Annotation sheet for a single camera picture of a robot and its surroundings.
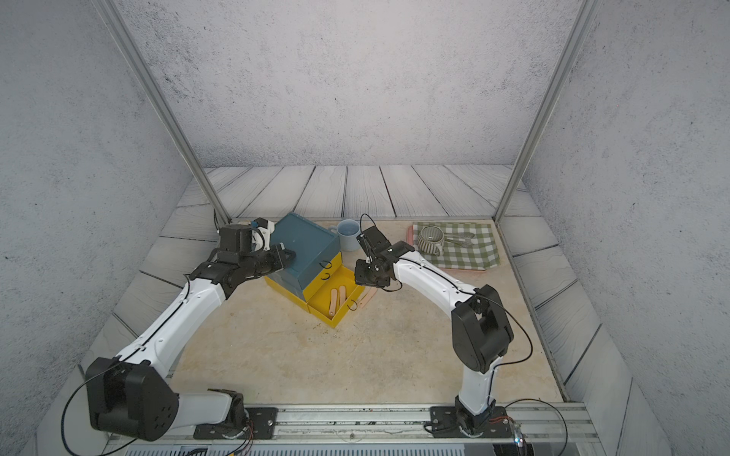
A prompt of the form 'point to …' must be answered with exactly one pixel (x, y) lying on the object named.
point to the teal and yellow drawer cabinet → (315, 278)
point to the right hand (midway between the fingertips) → (360, 279)
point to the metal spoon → (468, 235)
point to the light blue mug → (348, 230)
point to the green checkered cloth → (466, 245)
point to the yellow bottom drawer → (317, 295)
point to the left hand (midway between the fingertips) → (299, 254)
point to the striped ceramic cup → (430, 239)
